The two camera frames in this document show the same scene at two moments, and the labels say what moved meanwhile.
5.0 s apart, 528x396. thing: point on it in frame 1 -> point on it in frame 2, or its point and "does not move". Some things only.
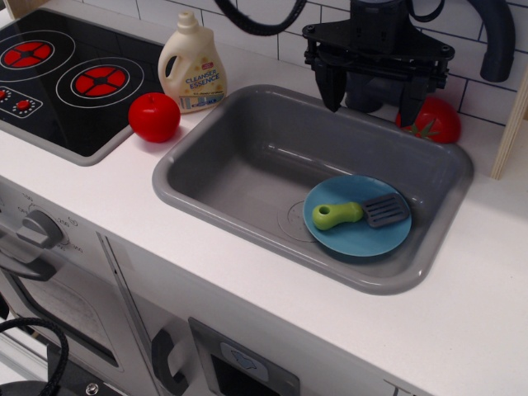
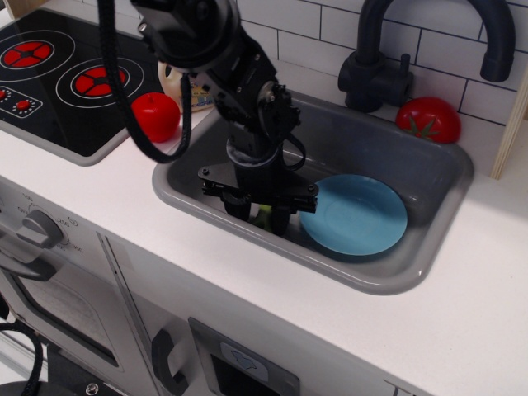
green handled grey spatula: x=377 y=211 -> x=265 y=217
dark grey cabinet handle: x=161 y=347 does not move
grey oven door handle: x=19 y=255 does not move
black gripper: x=376 y=39 -> x=265 y=178
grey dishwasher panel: x=229 y=366 does not move
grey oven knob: x=40 y=228 does not move
